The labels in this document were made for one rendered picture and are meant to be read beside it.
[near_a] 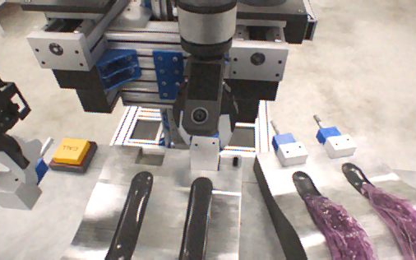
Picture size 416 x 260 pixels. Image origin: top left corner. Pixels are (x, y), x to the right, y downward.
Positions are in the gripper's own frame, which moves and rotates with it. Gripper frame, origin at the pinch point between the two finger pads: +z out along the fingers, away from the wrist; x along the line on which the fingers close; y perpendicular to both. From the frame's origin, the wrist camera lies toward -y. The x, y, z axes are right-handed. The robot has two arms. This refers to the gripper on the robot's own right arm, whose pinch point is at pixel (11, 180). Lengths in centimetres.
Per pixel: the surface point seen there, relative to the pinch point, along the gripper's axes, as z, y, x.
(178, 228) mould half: 6.8, -1.6, -26.3
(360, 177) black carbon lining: 10, 14, -60
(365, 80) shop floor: 95, 177, -138
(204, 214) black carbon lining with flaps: 7.0, 1.4, -30.0
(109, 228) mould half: 6.8, -2.8, -15.2
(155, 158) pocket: 8.8, 13.7, -18.4
